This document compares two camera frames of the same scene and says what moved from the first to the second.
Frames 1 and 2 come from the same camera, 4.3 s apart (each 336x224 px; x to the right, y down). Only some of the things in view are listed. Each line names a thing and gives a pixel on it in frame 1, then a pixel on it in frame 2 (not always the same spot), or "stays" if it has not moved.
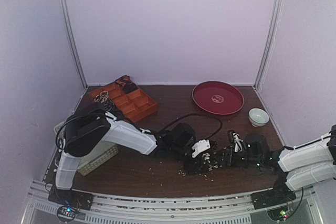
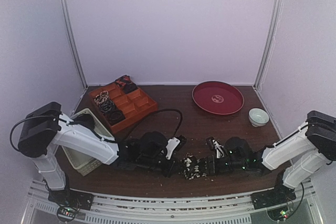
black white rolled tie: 109,105 stays
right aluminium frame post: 269,46 stays
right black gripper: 231,159 to 210,164
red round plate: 218,98 stays
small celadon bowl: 258,117 stays
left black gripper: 192,168 to 172,169
